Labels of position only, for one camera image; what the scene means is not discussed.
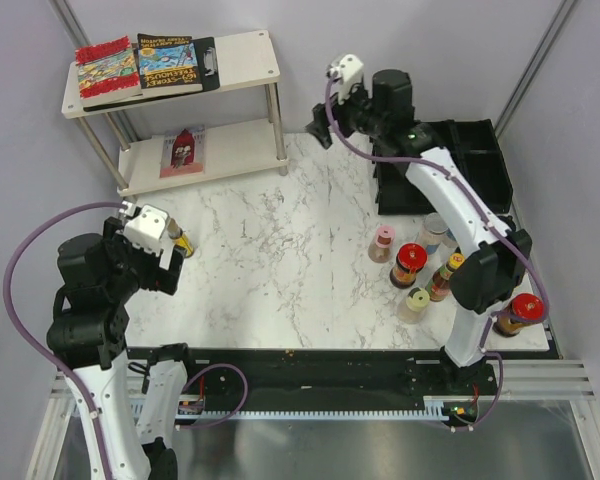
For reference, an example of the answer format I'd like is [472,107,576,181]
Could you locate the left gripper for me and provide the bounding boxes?
[104,215,185,299]

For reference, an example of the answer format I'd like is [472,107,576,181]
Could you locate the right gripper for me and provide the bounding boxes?
[304,80,385,151]

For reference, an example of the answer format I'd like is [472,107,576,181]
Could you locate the small yellow label bottle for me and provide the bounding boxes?
[167,218,195,258]

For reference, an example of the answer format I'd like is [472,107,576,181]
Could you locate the white two-tier shelf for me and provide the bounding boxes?
[61,30,289,197]

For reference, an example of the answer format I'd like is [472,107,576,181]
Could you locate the pink lid spice jar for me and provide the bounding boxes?
[368,225,395,263]

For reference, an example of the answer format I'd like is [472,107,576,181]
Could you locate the clear jar grey lid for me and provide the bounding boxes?
[416,212,448,256]

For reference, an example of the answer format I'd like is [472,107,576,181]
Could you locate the black compartment organizer tray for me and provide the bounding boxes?
[373,119,513,215]

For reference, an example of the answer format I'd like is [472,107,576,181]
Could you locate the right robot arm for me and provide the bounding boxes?
[306,62,532,394]

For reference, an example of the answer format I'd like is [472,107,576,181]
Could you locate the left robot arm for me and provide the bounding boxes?
[46,218,200,479]

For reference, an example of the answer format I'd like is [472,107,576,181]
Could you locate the pink book on lower shelf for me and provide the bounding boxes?
[159,125,206,178]

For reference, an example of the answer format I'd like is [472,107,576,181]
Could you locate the red lid sauce jar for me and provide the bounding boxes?
[389,243,428,289]

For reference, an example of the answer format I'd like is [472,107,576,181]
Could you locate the black cover treehouse book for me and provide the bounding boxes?
[137,33,203,98]

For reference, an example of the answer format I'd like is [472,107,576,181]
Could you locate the blue label clear jar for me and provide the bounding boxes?
[442,228,460,252]

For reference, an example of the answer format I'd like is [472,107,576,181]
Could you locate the red cover book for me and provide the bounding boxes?
[75,36,141,108]

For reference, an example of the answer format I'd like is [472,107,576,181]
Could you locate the yellow cap sauce bottle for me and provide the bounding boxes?
[425,253,465,302]

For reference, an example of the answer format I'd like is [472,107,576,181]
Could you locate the yellow lid spice jar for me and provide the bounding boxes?
[397,287,430,324]

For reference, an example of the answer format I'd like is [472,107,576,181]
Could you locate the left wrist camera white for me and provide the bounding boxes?
[119,201,170,257]

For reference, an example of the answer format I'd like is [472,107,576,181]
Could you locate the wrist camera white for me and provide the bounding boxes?
[119,201,170,257]
[326,54,364,104]

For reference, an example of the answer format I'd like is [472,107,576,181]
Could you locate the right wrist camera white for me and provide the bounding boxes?
[326,54,364,104]

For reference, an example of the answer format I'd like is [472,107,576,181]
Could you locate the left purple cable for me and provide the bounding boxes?
[4,200,131,480]

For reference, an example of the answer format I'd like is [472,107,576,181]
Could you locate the purple cable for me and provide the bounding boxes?
[324,74,551,436]
[4,200,131,480]

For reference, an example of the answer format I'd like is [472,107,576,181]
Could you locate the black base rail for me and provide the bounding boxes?
[128,347,500,414]

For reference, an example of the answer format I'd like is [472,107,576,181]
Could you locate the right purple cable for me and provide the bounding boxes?
[324,74,551,436]

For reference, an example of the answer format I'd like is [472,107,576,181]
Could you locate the white cable duct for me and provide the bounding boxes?
[129,397,481,426]

